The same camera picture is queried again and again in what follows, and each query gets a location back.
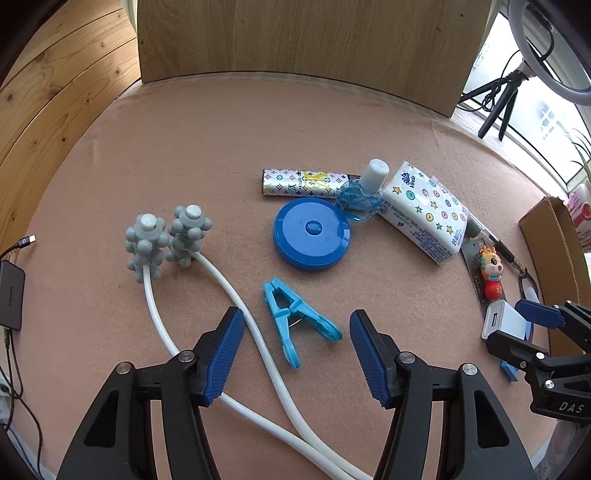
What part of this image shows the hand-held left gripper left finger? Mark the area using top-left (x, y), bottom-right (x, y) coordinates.
top-left (55, 306), bottom-right (245, 480)

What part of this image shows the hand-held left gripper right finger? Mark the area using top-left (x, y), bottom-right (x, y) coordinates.
top-left (349, 309), bottom-right (539, 480)

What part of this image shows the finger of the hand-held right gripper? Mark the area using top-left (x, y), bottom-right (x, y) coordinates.
top-left (515, 299), bottom-right (591, 357)
top-left (486, 330), bottom-right (551, 372)

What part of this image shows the white charger adapter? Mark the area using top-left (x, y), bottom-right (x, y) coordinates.
top-left (480, 302), bottom-right (529, 342)

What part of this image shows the red dragon figurine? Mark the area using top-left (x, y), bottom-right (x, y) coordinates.
top-left (478, 246), bottom-right (506, 305)

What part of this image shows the cardboard box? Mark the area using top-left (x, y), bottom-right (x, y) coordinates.
top-left (518, 196), bottom-right (591, 358)

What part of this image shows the black printed card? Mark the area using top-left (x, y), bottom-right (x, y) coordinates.
top-left (462, 240), bottom-right (497, 319)

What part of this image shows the blue clothespin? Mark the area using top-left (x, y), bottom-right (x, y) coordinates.
top-left (262, 277), bottom-right (345, 370)

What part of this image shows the black clear pen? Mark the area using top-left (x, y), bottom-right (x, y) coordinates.
top-left (468, 215), bottom-right (527, 274)

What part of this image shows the grey knobby roller massager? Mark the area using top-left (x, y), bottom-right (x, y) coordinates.
top-left (124, 204), bottom-right (376, 480)

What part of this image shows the blue round tape measure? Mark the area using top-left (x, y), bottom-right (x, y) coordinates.
top-left (272, 198), bottom-right (352, 274)

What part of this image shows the patterned white tissue pack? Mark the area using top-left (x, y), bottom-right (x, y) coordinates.
top-left (379, 161), bottom-right (469, 267)

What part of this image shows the blue glass bottle white cap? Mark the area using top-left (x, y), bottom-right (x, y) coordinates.
top-left (335, 158), bottom-right (389, 224)

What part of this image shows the patterned silver slim case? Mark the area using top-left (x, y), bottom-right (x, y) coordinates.
top-left (257, 168), bottom-right (365, 200)

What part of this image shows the white red flower pot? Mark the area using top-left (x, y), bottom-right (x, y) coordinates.
top-left (566, 182), bottom-right (591, 252)

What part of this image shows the pink felt table cloth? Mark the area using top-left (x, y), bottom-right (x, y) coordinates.
top-left (14, 76), bottom-right (578, 480)

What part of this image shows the black power hub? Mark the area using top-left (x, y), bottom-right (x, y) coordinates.
top-left (0, 260), bottom-right (26, 330)

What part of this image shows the wooden board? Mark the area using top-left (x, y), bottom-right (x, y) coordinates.
top-left (137, 0), bottom-right (499, 120)

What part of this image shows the black hair tie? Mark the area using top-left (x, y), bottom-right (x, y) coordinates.
top-left (518, 269), bottom-right (539, 301)

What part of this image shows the black hanging cable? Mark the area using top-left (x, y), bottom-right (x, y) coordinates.
top-left (0, 328), bottom-right (44, 462)

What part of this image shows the black plug cable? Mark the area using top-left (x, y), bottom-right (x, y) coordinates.
top-left (0, 234), bottom-right (38, 259)

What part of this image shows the white ring light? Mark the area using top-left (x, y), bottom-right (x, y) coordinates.
top-left (508, 0), bottom-right (591, 106)

